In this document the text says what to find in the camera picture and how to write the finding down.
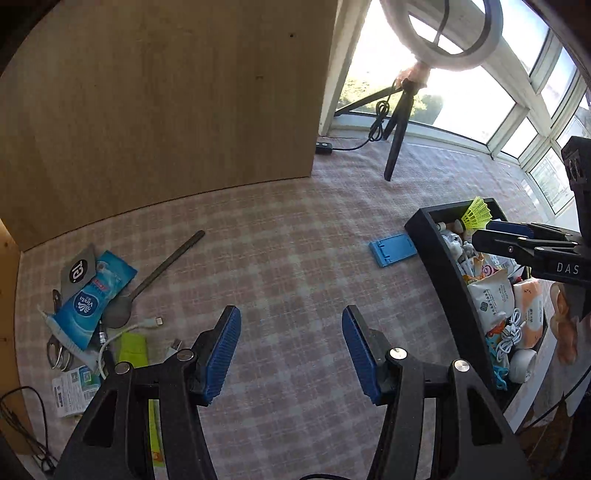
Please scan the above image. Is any green lotion tube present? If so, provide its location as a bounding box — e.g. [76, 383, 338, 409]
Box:
[117, 332, 165, 468]

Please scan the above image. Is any black gel pen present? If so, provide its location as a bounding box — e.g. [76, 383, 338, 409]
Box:
[98, 322, 115, 379]

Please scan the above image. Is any blue wet wipes packet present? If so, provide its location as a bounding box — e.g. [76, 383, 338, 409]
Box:
[53, 251, 137, 350]

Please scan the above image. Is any white USB cable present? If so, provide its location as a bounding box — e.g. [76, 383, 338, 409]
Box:
[97, 315, 184, 380]

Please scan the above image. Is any grey card with logo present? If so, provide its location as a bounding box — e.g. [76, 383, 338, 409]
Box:
[60, 243, 96, 302]

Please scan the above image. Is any yellow-green shuttlecock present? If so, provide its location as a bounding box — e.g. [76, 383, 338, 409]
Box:
[460, 197, 492, 230]

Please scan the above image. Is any orange white tissue pack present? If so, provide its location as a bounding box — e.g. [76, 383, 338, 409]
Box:
[513, 278, 544, 349]

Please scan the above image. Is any white tea sachet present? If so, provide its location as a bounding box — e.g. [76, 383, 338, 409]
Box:
[467, 269, 515, 333]

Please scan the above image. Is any white blue paper packet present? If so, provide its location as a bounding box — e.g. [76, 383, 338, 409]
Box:
[52, 365, 101, 418]

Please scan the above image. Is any black storage tray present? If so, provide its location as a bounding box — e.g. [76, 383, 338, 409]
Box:
[405, 201, 521, 411]

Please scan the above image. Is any white tape roll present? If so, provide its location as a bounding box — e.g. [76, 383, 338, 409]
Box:
[509, 349, 537, 384]

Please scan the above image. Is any silver metal carabiner tool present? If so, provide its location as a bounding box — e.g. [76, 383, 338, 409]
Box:
[46, 289, 73, 372]

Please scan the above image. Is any blue plastic phone stand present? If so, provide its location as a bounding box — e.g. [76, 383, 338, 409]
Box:
[369, 233, 417, 268]

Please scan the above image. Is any dark metal spoon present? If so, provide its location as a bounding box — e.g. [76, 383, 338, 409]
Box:
[101, 230, 205, 329]

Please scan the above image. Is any black tripod stand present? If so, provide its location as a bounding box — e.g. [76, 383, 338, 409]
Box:
[334, 79, 425, 182]

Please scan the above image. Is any wooden cabinet panel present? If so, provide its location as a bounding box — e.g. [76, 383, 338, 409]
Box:
[1, 1, 338, 250]

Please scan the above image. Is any black power cable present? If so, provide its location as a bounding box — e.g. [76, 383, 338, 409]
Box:
[0, 386, 59, 476]

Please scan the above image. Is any ring light black cable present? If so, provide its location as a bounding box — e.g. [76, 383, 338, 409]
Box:
[315, 85, 400, 156]

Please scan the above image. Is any white ring light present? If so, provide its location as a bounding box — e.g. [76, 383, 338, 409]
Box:
[379, 0, 505, 73]

